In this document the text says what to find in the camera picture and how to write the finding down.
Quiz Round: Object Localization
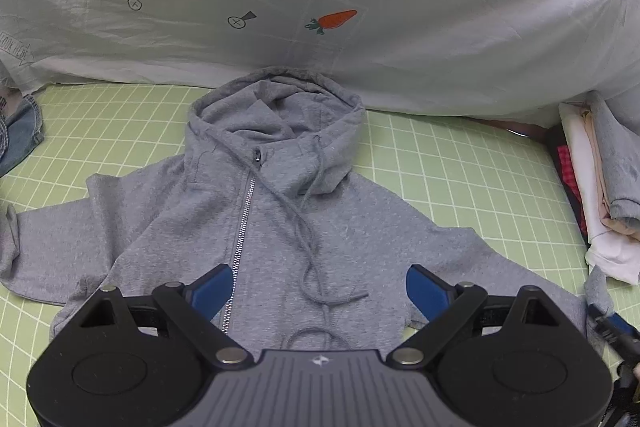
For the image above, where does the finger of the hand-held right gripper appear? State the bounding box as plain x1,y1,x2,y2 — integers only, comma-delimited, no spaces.
587,303,640,364

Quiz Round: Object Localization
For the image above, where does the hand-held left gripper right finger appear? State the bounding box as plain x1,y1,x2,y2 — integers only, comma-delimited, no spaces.
387,263,571,369

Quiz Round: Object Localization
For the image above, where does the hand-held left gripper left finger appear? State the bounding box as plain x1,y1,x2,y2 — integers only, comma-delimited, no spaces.
74,263,247,366

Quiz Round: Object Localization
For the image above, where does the grey zip hoodie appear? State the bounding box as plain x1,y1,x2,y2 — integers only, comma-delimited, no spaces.
0,66,617,354

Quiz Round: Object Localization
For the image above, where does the green grid mat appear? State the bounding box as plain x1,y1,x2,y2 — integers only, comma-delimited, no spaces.
0,82,603,427

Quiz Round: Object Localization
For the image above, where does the red checked cloth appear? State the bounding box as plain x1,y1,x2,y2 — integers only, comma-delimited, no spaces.
555,144,589,236

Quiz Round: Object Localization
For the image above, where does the white folded garment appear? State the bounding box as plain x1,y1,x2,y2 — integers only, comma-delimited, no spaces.
558,102,640,286

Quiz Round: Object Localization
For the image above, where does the blue denim garment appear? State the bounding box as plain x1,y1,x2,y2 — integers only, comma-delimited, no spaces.
0,89,46,178

